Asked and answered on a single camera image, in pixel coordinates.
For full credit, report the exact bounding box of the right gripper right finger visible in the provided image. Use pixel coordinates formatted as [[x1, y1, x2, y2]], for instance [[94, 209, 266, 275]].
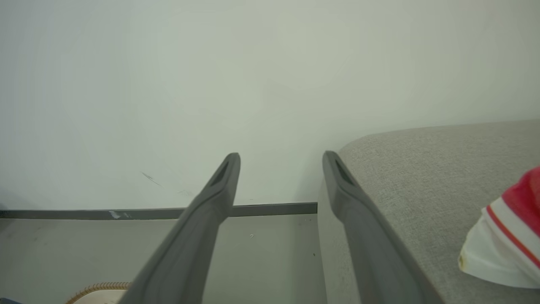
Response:
[[322, 151, 444, 304]]

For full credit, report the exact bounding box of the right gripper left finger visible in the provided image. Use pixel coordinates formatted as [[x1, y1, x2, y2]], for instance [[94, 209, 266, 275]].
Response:
[[118, 152, 241, 304]]

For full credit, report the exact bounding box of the red and white garment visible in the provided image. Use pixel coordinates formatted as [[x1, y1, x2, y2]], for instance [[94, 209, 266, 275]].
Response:
[[458, 166, 540, 289]]

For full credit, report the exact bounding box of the grey fabric sofa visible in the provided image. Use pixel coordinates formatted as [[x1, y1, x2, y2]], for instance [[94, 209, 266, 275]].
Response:
[[317, 120, 540, 304]]

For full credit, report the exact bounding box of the cream perforated laundry basket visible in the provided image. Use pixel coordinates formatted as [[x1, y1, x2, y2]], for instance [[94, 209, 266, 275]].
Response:
[[65, 282, 132, 304]]

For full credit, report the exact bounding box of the black skirting board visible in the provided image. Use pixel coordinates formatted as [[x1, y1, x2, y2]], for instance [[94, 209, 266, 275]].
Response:
[[0, 202, 318, 220]]

